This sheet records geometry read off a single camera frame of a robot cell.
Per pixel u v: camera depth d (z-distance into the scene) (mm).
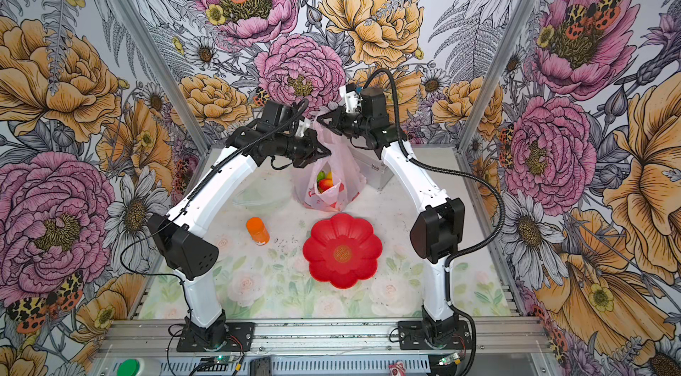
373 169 994
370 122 650
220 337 717
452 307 617
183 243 452
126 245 819
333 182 840
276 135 578
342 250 914
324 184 982
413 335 738
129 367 621
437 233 519
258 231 872
